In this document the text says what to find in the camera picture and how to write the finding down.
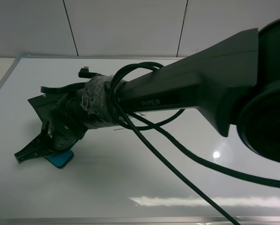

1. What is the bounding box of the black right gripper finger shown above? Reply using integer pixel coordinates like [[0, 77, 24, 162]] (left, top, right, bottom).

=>
[[14, 134, 52, 163]]

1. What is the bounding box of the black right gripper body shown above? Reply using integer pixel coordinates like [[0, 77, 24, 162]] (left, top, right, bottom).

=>
[[28, 92, 87, 155]]

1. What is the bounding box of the blue whiteboard eraser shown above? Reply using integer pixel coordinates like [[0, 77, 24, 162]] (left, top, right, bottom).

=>
[[45, 150, 74, 169]]

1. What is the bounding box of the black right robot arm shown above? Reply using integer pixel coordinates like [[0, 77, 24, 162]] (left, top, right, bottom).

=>
[[15, 19, 280, 163]]

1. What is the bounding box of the white whiteboard with aluminium frame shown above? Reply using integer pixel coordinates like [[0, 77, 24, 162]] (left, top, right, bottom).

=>
[[0, 57, 280, 225]]

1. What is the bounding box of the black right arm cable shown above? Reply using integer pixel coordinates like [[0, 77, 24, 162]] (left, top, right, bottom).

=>
[[40, 62, 280, 225]]

